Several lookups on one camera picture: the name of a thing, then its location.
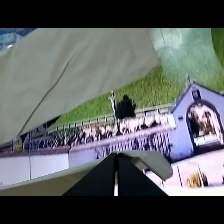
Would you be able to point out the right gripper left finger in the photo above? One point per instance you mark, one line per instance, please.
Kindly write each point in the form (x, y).
(98, 180)

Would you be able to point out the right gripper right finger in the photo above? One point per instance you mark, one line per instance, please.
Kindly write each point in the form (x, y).
(135, 181)

